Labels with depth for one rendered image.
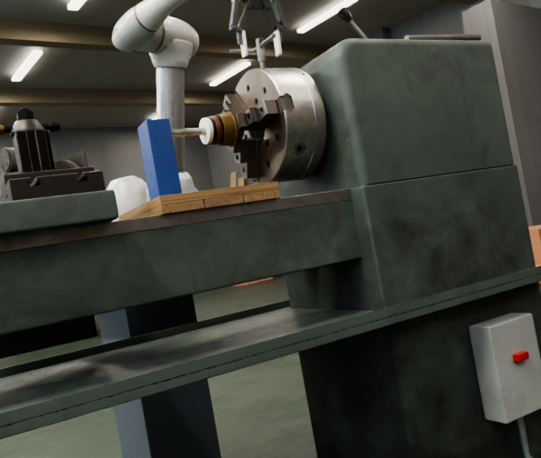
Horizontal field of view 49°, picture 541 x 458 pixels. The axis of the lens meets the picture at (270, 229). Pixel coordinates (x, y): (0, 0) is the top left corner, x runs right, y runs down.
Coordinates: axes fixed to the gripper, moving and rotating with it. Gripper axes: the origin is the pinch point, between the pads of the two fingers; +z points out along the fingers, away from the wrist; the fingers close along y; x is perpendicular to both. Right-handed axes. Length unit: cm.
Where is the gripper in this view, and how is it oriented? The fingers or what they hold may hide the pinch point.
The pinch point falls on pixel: (261, 48)
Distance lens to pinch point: 174.0
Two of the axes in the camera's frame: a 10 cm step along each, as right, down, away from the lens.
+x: 3.9, 0.2, -9.2
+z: 1.2, 9.9, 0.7
